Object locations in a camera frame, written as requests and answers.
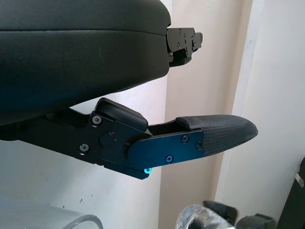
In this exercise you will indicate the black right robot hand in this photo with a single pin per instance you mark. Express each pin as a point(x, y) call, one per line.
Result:
point(224, 211)

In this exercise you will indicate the clear glass cup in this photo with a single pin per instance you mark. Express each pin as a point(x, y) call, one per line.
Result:
point(59, 218)

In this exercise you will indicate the clear plastic water bottle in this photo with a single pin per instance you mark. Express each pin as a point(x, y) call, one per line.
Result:
point(193, 218)

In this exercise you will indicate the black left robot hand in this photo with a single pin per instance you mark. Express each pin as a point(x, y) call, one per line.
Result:
point(71, 59)

